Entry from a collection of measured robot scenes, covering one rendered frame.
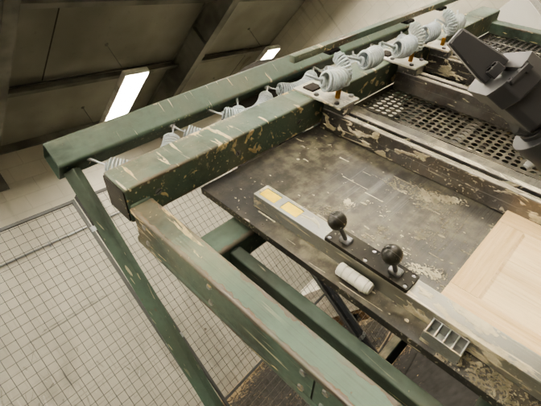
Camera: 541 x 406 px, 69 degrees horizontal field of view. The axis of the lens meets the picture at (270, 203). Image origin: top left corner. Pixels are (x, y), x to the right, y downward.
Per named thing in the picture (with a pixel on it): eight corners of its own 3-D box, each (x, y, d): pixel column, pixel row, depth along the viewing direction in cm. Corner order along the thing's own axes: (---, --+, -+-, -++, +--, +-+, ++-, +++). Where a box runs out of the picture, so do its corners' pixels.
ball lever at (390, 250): (398, 286, 78) (394, 266, 66) (382, 275, 80) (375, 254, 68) (410, 271, 78) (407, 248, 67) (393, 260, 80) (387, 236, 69)
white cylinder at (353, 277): (333, 275, 83) (365, 298, 79) (335, 267, 81) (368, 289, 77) (341, 268, 85) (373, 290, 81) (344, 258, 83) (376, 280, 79)
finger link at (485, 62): (465, 22, 43) (508, 60, 43) (443, 48, 44) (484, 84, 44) (468, 22, 41) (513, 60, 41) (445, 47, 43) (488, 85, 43)
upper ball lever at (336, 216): (348, 254, 84) (337, 229, 73) (334, 244, 86) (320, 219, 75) (359, 239, 84) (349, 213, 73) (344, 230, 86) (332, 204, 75)
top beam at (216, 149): (132, 224, 93) (122, 192, 87) (110, 205, 99) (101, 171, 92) (493, 29, 215) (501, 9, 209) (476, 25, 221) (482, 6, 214)
